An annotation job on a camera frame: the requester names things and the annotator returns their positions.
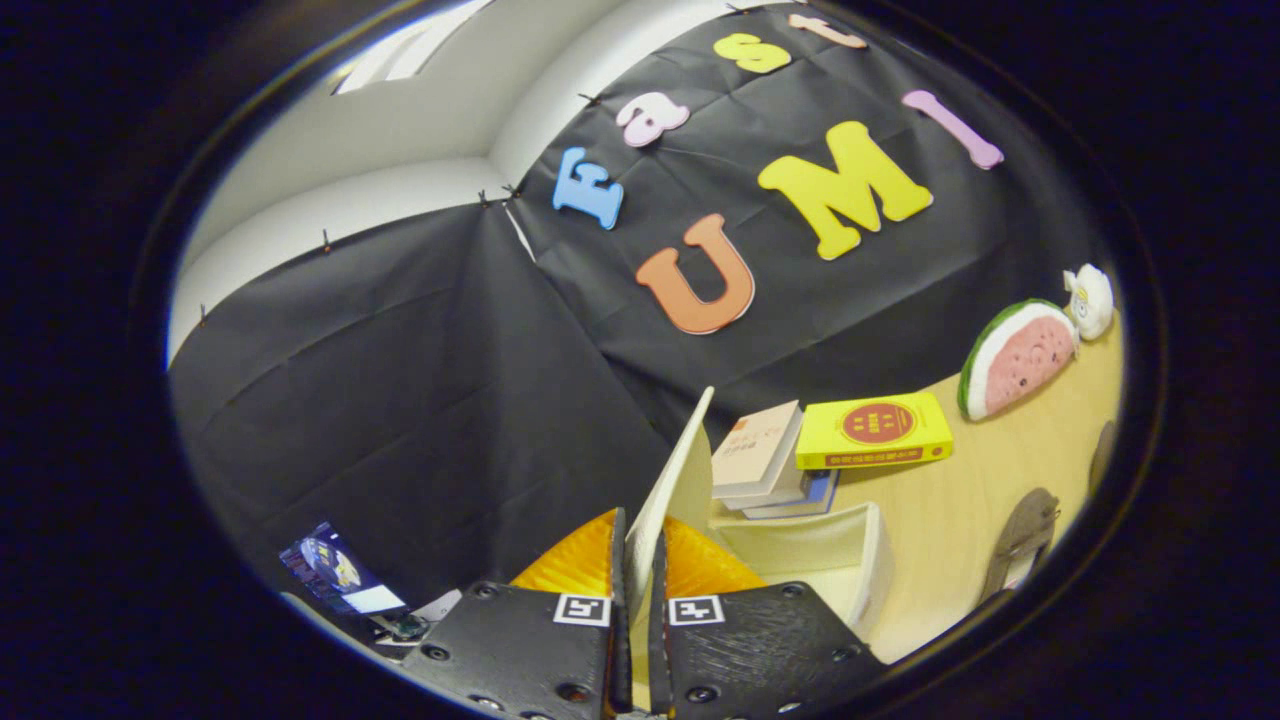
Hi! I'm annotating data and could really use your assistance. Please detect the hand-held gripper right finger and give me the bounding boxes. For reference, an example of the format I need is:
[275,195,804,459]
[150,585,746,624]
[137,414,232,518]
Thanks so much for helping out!
[648,515,887,720]

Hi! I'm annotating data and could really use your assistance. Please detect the brown fuzzy shoe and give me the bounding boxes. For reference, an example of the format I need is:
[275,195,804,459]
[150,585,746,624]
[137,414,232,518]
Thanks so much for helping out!
[1088,420,1117,491]
[980,487,1061,601]

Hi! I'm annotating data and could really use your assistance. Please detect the watermelon slice plush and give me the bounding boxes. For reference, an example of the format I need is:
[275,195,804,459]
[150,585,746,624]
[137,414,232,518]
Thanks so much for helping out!
[957,298,1079,422]

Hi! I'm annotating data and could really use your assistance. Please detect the yellow book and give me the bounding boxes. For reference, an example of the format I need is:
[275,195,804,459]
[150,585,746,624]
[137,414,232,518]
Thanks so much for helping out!
[795,391,954,471]

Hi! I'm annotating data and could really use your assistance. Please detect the white plush toy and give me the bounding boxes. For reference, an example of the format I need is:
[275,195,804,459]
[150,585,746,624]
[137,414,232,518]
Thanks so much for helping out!
[1062,263,1115,342]

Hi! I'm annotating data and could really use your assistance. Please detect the beige book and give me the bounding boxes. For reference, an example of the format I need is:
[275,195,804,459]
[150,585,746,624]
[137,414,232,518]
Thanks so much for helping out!
[711,400,804,501]

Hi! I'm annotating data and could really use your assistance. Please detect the blue book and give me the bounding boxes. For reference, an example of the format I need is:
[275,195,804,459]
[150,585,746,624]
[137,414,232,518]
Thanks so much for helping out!
[742,468,841,521]

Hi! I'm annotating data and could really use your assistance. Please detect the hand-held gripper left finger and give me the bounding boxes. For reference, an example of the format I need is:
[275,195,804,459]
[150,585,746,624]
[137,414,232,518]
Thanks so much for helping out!
[398,507,633,720]

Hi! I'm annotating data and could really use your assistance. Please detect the long ceiling light panel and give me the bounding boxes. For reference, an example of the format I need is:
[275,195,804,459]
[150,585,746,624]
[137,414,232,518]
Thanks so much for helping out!
[335,0,491,96]

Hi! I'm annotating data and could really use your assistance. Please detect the lit display screen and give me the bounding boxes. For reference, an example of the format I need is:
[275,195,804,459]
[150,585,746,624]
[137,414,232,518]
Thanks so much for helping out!
[278,521,408,615]

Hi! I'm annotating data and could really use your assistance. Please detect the white storage box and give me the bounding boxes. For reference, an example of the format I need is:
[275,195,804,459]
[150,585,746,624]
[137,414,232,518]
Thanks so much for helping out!
[622,386,894,711]

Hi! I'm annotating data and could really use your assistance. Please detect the white card with cable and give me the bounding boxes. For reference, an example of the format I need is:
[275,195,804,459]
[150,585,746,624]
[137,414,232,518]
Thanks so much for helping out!
[372,588,464,649]

